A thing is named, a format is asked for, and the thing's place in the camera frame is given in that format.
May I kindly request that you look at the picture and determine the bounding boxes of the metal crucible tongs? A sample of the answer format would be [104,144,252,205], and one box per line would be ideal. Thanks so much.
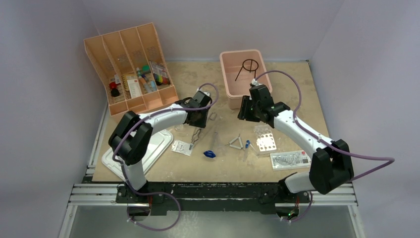
[189,112,217,150]

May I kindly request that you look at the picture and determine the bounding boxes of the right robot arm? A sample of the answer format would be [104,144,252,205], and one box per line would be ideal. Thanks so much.
[238,84,354,202]

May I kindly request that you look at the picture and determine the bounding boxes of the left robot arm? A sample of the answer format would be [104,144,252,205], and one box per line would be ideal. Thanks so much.
[108,90,216,203]

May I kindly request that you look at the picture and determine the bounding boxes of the small white packet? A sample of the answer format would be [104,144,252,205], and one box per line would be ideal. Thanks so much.
[171,140,193,156]

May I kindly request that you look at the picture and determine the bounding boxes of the blue capped test tube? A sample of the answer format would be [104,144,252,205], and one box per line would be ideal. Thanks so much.
[243,140,250,161]

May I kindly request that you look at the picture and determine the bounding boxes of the white test tube rack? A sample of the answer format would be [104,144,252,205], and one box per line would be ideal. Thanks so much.
[254,125,277,154]

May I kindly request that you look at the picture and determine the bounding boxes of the white clay triangle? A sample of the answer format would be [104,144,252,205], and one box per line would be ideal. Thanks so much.
[226,134,244,150]

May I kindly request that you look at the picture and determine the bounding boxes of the white plastic lid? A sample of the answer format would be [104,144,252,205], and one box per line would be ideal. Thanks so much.
[101,129,173,179]

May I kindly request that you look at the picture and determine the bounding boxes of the black metal tripod stand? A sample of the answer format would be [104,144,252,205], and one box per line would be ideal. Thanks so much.
[235,59,260,81]

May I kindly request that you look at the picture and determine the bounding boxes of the pink plastic bin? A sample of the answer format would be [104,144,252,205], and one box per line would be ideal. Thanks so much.
[219,49,267,110]

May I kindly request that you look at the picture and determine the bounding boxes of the colourful markers set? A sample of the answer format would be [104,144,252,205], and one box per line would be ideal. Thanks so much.
[153,73,171,86]

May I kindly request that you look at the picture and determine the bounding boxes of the white labelled package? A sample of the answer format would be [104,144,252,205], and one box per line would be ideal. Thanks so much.
[270,150,311,171]

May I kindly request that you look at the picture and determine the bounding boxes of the white box in organizer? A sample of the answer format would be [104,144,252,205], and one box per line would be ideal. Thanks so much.
[126,79,142,98]

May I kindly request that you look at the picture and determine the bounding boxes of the red black bottle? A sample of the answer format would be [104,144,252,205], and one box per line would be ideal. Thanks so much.
[109,82,120,97]

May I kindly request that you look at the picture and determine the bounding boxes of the peach file organizer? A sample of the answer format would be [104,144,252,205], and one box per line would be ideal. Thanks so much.
[84,23,178,120]

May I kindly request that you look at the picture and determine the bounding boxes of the black mounting base rail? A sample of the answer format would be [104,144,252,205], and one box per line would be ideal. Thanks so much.
[116,181,310,217]

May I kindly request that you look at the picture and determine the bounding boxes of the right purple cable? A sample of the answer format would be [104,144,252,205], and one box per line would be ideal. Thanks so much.
[253,70,395,224]

